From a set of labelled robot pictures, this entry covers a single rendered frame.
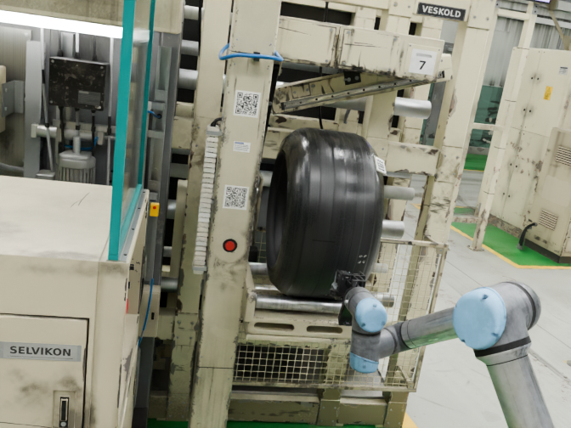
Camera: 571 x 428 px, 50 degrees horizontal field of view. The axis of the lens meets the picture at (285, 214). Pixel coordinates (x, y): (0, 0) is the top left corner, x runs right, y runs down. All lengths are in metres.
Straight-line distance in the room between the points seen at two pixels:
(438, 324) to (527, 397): 0.33
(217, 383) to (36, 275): 1.08
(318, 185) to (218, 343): 0.66
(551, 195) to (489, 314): 5.33
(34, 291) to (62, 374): 0.18
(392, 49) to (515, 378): 1.26
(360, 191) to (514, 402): 0.76
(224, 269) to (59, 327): 0.83
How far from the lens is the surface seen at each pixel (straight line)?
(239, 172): 1.88
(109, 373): 1.29
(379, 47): 2.17
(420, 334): 1.60
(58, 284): 1.21
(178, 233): 2.72
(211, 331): 2.06
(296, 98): 2.26
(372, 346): 1.58
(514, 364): 1.32
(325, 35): 2.13
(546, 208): 6.61
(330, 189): 1.77
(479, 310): 1.29
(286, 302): 1.95
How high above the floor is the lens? 1.71
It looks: 16 degrees down
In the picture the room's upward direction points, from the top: 8 degrees clockwise
